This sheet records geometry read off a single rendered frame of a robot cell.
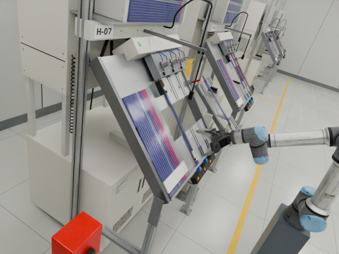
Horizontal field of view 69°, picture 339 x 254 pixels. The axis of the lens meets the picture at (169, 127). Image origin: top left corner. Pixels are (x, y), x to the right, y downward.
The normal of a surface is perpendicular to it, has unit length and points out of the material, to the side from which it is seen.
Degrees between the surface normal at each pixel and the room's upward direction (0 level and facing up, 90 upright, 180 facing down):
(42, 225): 0
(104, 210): 90
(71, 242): 0
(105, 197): 90
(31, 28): 90
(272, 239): 90
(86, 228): 0
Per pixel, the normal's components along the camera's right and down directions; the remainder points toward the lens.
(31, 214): 0.22, -0.85
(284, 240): -0.48, 0.33
